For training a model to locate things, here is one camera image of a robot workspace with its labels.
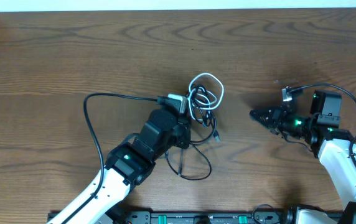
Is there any white cable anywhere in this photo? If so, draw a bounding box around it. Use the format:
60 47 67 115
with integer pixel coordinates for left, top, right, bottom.
187 72 225 123

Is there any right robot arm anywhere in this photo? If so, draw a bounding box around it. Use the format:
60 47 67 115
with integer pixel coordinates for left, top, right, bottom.
250 89 356 223

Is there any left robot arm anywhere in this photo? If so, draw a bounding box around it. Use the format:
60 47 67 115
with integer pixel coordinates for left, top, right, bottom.
49 108 191 224

